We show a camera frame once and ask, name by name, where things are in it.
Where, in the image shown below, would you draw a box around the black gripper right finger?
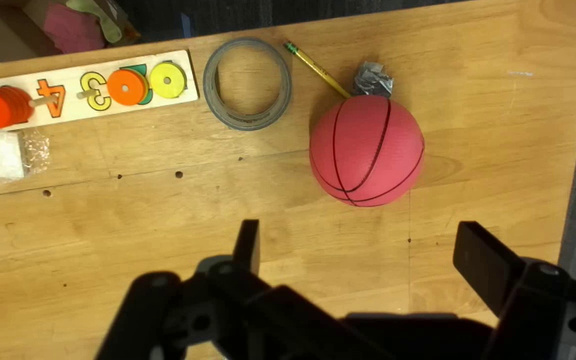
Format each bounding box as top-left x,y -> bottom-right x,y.
451,222 -> 524,317

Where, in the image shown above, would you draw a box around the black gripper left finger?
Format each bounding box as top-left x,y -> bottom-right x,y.
231,221 -> 259,274

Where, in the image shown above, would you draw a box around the red rubber ball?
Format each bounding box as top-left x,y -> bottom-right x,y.
307,97 -> 424,208

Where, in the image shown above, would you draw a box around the yellow pencil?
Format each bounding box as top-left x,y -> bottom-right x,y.
283,40 -> 351,99

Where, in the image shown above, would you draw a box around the crumpled foil piece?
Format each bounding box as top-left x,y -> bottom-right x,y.
351,62 -> 393,99

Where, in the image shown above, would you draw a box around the grey duct tape roll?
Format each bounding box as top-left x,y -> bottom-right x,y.
204,39 -> 292,132

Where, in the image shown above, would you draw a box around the orange stacked ring discs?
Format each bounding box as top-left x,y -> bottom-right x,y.
0,87 -> 33,129

